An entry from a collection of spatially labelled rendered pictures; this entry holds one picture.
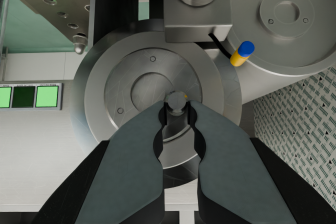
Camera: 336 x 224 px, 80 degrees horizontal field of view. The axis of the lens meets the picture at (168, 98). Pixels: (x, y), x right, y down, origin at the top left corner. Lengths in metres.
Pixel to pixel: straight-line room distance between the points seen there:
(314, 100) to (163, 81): 0.19
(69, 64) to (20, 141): 2.80
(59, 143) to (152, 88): 0.44
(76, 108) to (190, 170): 0.11
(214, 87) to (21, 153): 0.53
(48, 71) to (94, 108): 3.32
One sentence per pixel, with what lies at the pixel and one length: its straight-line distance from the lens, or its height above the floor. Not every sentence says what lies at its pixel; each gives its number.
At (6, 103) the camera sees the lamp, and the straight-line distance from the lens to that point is 0.65.
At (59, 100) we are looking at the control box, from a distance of 0.57.
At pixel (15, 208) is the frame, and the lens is 0.65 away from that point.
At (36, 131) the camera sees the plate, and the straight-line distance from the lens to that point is 0.60.
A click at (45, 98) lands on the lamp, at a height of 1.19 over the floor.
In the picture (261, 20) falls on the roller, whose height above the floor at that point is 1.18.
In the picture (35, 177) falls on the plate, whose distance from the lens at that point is 0.60.
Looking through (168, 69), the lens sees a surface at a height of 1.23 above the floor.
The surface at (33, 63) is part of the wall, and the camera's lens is 3.66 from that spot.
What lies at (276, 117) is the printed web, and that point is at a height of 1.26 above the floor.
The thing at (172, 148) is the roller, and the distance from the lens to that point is 0.16.
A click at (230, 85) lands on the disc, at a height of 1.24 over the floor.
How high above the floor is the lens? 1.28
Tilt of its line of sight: 10 degrees down
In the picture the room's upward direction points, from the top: 179 degrees clockwise
